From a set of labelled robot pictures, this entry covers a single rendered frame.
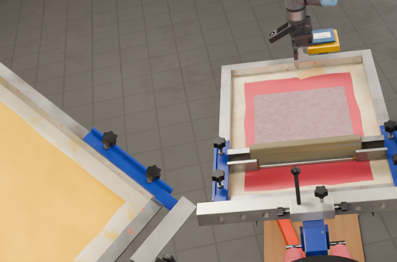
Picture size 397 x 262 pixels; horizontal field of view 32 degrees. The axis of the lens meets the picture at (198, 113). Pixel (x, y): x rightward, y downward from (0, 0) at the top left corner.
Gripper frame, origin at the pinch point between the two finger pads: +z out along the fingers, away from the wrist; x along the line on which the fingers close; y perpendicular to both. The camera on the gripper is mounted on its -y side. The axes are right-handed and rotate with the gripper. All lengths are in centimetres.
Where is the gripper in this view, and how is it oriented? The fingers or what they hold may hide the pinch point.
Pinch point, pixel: (295, 61)
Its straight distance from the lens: 278.1
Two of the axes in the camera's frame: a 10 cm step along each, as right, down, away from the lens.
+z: 1.7, 7.9, 6.0
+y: 9.8, -1.0, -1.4
